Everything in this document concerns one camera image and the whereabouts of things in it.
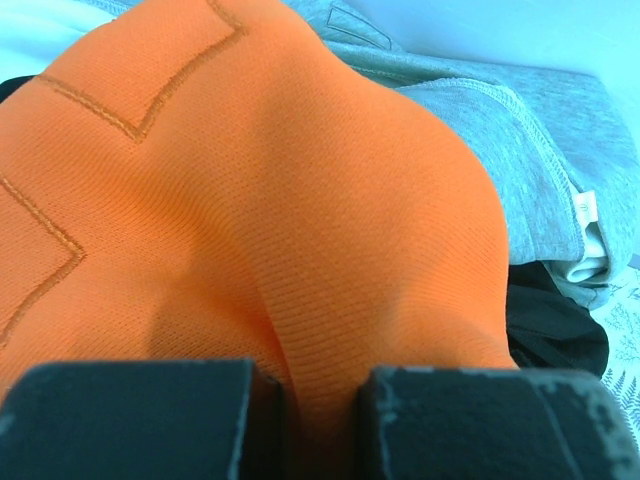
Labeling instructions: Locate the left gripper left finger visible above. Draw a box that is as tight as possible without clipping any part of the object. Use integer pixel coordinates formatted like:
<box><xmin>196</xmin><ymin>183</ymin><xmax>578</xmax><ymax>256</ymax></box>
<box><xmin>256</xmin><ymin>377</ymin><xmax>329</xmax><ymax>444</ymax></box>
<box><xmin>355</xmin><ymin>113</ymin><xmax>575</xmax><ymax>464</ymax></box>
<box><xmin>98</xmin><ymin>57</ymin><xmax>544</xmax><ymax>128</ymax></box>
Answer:
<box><xmin>1</xmin><ymin>360</ymin><xmax>284</xmax><ymax>480</ymax></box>

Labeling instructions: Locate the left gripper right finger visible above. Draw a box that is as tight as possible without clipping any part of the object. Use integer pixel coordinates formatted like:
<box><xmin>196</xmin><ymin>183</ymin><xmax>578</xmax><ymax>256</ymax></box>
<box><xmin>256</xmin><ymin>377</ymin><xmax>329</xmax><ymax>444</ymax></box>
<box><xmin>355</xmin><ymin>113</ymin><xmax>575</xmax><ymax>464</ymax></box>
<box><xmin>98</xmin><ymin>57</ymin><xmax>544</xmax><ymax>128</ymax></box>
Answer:
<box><xmin>356</xmin><ymin>367</ymin><xmax>639</xmax><ymax>480</ymax></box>

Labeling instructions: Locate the orange cloth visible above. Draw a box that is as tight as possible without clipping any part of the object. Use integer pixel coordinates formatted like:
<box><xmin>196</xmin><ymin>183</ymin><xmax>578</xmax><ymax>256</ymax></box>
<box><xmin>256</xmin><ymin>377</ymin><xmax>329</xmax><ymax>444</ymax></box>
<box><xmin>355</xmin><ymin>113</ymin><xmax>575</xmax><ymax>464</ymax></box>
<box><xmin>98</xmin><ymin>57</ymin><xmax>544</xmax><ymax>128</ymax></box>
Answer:
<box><xmin>1</xmin><ymin>1</ymin><xmax>514</xmax><ymax>479</ymax></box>

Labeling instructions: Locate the grey cloth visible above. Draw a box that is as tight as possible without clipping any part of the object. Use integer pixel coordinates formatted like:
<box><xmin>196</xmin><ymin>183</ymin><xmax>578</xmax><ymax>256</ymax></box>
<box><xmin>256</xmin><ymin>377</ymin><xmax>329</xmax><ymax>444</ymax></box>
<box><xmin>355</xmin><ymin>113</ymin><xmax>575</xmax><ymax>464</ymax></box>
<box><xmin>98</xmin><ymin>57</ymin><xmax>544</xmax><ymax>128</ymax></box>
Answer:
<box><xmin>292</xmin><ymin>1</ymin><xmax>639</xmax><ymax>309</ymax></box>

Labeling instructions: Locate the floral table mat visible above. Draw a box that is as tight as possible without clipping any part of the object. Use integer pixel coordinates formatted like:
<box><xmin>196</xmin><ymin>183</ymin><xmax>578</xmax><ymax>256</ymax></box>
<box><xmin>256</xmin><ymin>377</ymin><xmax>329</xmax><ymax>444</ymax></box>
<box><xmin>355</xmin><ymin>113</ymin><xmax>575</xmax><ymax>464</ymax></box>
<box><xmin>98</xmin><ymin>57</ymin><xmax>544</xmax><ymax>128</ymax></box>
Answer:
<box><xmin>594</xmin><ymin>267</ymin><xmax>639</xmax><ymax>430</ymax></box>

